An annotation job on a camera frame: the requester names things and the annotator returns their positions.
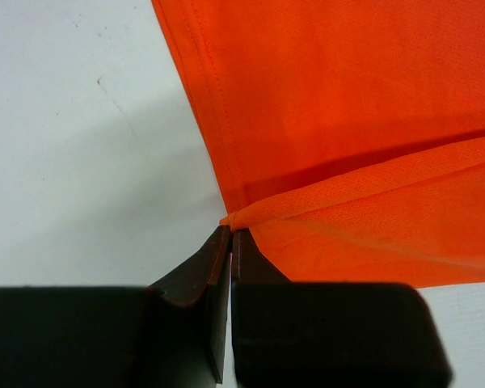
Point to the orange t shirt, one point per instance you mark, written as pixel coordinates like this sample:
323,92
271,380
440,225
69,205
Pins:
347,137

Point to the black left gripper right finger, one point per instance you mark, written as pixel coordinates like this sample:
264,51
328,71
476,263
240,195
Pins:
328,334

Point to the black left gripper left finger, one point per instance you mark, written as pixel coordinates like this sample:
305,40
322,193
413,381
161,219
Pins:
168,334

